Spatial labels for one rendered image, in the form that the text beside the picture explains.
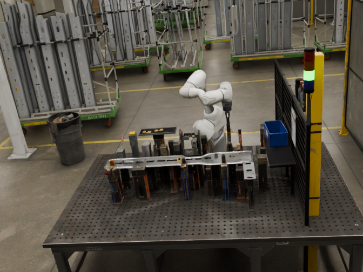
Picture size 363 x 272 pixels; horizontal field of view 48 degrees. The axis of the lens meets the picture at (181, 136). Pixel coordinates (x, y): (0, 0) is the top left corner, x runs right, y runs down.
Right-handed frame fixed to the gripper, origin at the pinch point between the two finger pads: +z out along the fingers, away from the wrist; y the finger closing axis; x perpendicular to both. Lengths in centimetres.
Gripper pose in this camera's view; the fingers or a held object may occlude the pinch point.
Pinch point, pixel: (228, 127)
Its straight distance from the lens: 358.0
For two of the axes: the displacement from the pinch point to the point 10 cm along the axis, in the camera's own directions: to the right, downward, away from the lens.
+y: -0.8, 4.1, -9.1
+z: 1.1, 9.1, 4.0
